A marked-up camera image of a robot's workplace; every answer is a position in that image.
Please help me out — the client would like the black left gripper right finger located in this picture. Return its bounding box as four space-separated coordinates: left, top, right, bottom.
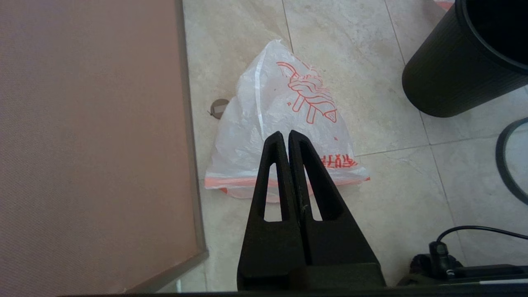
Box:
288 130 380 266

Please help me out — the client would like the new white orange-print bag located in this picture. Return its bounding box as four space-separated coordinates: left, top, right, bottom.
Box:
204 39 370 203

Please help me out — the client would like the black round trash bin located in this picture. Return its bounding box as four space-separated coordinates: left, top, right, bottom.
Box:
401 0 528 118

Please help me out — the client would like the black cable with plug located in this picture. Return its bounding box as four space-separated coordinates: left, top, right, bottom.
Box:
398 226 528 286

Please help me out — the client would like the grey bin rim ring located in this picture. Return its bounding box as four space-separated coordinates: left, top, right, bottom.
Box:
496 118 528 206

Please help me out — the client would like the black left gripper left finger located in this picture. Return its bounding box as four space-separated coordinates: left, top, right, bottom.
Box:
237 131 306 291

